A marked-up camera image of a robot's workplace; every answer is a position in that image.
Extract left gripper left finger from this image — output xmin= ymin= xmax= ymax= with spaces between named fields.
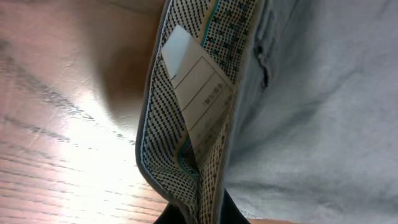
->
xmin=154 ymin=203 xmax=186 ymax=224

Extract grey shorts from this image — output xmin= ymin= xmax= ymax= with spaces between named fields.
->
xmin=136 ymin=1 xmax=397 ymax=223

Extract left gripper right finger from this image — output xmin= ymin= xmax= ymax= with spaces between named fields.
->
xmin=220 ymin=190 xmax=250 ymax=224

